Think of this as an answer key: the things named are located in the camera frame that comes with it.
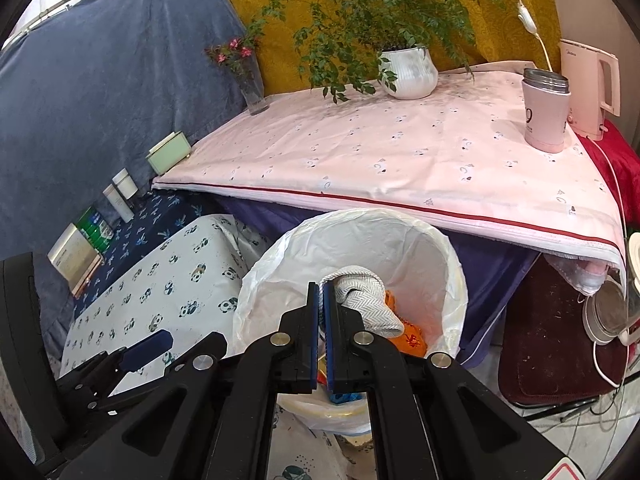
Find navy printed cloth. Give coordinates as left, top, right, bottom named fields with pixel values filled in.
left=72, top=191, right=213, bottom=311

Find pale green tissue box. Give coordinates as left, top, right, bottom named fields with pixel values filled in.
left=146, top=131, right=192, bottom=177

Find red cloth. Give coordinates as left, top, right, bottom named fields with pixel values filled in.
left=577, top=120, right=640, bottom=233

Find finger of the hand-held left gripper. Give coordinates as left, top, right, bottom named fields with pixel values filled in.
left=162, top=332, right=228, bottom=378
left=55, top=330, right=174, bottom=413

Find dark red chair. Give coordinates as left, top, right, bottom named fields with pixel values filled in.
left=500, top=255, right=628, bottom=408

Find white jar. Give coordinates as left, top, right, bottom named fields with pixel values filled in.
left=111, top=168, right=140, bottom=208

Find white cable with switch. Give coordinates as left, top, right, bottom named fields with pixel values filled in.
left=502, top=0, right=553, bottom=73

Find yellow backdrop cloth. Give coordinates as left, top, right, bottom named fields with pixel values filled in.
left=207, top=0, right=561, bottom=101

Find blue-grey backdrop cloth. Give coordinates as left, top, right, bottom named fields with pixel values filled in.
left=0, top=0, right=248, bottom=341

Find white electric appliance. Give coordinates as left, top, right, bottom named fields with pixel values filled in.
left=582, top=232, right=640, bottom=346

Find pink tablecloth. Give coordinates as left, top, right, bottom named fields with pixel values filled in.
left=152, top=60, right=626, bottom=268

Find glass vase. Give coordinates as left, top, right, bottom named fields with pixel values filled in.
left=239, top=62, right=269, bottom=116

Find pink thermos cup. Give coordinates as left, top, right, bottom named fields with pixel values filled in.
left=521, top=67, right=571, bottom=153

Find panda printed tablecloth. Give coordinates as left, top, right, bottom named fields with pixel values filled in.
left=59, top=214, right=351, bottom=480

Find white ribbed plant pot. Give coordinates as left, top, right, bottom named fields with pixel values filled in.
left=378, top=46, right=439, bottom=100

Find orange plastic bag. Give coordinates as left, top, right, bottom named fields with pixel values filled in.
left=382, top=292, right=426, bottom=356

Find green can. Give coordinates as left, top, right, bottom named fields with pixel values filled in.
left=75, top=207, right=115, bottom=253

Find gold cardboard box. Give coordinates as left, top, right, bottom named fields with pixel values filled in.
left=47, top=223, right=103, bottom=296

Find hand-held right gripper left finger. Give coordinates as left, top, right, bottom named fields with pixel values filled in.
left=65, top=282, right=321, bottom=480

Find grey herringbone cloth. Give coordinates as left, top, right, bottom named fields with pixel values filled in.
left=320, top=267, right=405, bottom=338

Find white bin liner bag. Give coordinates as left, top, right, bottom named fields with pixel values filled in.
left=232, top=207, right=468, bottom=433

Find white bottle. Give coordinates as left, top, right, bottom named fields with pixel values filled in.
left=102, top=184, right=135, bottom=223

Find green leafy plant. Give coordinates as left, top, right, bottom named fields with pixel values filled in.
left=247, top=0, right=506, bottom=103

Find pink flowers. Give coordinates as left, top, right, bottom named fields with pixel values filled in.
left=205, top=35, right=261, bottom=81

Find pink electric kettle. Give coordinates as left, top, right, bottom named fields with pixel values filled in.
left=557, top=38, right=622, bottom=142

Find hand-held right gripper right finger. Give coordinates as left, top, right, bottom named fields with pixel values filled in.
left=322, top=280, right=586, bottom=480

